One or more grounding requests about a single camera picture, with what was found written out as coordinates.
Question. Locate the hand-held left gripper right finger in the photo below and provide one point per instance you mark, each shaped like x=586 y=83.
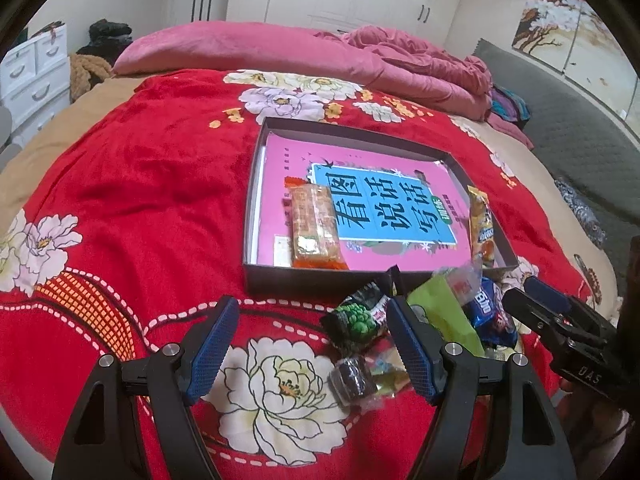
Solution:
x=410 y=350

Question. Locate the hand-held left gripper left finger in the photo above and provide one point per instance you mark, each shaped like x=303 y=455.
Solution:
x=215 y=350

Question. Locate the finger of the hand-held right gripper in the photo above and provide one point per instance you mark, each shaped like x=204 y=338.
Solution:
x=545 y=290
x=520 y=305

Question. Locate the blue cookie packet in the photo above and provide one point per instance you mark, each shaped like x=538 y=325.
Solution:
x=487 y=310

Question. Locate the lime green snack packet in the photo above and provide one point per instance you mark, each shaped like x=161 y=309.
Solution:
x=440 y=310

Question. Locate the dark shallow cardboard box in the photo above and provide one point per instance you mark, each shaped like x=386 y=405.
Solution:
x=280 y=280

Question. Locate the person's right forearm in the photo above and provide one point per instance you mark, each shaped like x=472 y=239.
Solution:
x=610 y=425

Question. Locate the colourful candy packet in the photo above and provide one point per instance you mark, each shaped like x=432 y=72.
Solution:
x=390 y=370

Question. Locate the black green pea packet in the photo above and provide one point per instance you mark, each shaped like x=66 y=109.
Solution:
x=357 y=322

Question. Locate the clear wrapped snack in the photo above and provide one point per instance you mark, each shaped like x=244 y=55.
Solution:
x=462 y=282

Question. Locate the brown cake in clear wrapper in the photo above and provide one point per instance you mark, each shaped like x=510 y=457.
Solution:
x=352 y=379

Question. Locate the yellow snack bar packet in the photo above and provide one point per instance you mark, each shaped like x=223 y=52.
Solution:
x=481 y=230

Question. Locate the black white patterned cloth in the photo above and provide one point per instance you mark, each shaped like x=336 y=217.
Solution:
x=580 y=210

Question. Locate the pink book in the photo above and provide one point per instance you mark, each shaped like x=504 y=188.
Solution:
x=380 y=258

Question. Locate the orange cracker packet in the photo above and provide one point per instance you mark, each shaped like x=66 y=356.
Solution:
x=312 y=225

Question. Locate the grey quilted headboard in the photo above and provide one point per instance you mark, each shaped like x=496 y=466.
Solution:
x=575 y=125

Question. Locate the red floral blanket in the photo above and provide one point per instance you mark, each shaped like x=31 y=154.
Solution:
x=150 y=185

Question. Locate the teal purple clothing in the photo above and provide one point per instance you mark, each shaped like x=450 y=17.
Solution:
x=507 y=105

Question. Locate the brown knit blanket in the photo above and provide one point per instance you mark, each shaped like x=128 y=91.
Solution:
x=87 y=72

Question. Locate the white drawer cabinet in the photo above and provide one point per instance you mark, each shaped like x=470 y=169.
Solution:
x=30 y=75

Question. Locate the dark clothes pile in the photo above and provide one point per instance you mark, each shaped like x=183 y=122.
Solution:
x=107 y=35

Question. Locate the floral wall painting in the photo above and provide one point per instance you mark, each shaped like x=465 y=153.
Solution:
x=575 y=35

